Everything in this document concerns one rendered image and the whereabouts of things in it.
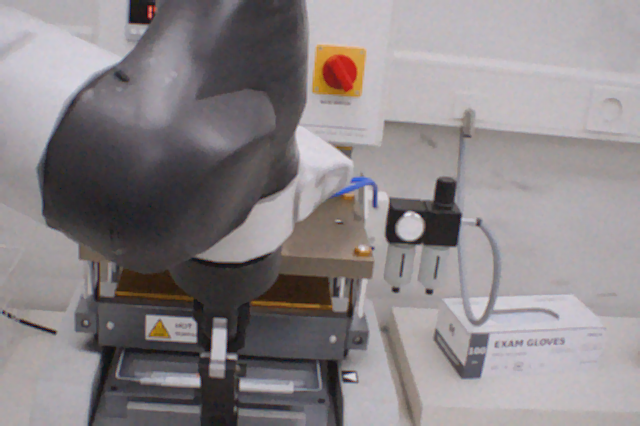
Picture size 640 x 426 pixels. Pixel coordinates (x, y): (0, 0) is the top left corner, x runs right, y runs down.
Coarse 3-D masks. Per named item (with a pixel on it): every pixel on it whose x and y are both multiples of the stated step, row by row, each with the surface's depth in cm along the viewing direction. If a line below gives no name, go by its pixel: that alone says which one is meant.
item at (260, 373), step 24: (144, 360) 79; (168, 360) 80; (192, 360) 80; (240, 360) 81; (264, 360) 82; (288, 360) 82; (312, 360) 83; (240, 384) 77; (264, 384) 78; (288, 384) 78; (312, 384) 78
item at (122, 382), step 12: (132, 348) 81; (120, 360) 79; (120, 384) 76; (132, 384) 76; (144, 384) 76; (156, 384) 76; (168, 384) 76; (180, 384) 77; (192, 384) 77; (288, 396) 78; (300, 396) 78; (312, 396) 78
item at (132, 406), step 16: (96, 416) 76; (112, 416) 76; (128, 416) 71; (144, 416) 71; (160, 416) 71; (176, 416) 71; (192, 416) 72; (240, 416) 72; (256, 416) 72; (272, 416) 72; (288, 416) 72; (304, 416) 73
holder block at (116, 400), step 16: (112, 368) 79; (320, 368) 83; (112, 384) 77; (112, 400) 75; (128, 400) 76; (144, 400) 76; (160, 400) 76; (176, 400) 76; (192, 400) 76; (240, 400) 76; (256, 400) 77; (272, 400) 77; (288, 400) 77; (304, 400) 77; (320, 400) 78; (320, 416) 77
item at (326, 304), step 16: (128, 272) 84; (160, 272) 85; (128, 288) 81; (144, 288) 81; (160, 288) 81; (176, 288) 82; (272, 288) 84; (288, 288) 84; (304, 288) 85; (320, 288) 85; (256, 304) 81; (272, 304) 81; (288, 304) 81; (304, 304) 81; (320, 304) 82
